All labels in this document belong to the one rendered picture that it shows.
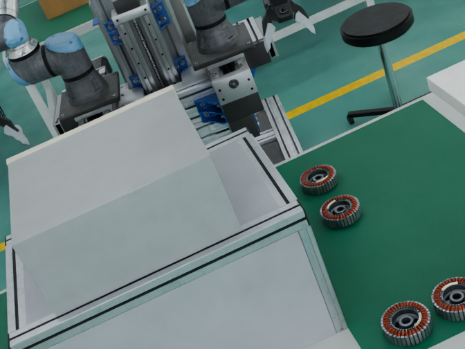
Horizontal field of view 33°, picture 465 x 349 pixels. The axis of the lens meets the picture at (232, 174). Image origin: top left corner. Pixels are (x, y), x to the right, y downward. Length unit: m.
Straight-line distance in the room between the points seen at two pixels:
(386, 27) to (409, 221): 1.63
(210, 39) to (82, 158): 1.05
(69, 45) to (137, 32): 0.26
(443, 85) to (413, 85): 2.49
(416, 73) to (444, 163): 2.09
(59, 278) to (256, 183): 0.49
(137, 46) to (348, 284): 1.26
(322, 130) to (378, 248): 2.07
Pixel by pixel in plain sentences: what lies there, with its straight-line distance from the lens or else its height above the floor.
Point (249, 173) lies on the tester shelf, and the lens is 1.84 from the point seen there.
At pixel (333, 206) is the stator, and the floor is 0.77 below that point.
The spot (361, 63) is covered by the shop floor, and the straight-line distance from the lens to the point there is 4.62.
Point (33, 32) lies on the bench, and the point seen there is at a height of 0.75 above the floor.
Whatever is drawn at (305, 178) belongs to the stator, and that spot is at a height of 0.78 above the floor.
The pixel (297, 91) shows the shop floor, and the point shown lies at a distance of 4.54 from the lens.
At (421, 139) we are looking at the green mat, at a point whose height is 0.75.
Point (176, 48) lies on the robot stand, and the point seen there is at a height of 1.02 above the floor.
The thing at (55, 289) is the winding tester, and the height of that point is 1.18.
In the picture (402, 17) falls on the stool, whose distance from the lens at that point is 3.67.
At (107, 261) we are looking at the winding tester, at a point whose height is 1.19.
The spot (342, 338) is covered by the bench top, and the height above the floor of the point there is 0.75.
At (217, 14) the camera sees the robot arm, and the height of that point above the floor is 1.15.
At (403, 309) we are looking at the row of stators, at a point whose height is 0.78.
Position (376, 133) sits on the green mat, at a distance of 2.52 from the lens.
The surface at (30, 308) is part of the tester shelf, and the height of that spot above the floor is 1.11.
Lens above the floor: 2.08
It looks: 31 degrees down
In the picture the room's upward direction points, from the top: 23 degrees counter-clockwise
